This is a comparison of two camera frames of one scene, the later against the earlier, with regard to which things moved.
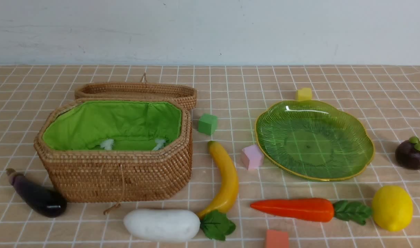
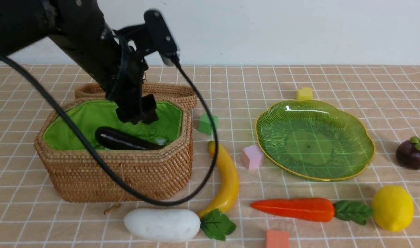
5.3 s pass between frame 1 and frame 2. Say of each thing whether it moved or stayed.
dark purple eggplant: moved
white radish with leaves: stayed
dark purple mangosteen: stayed
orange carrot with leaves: stayed
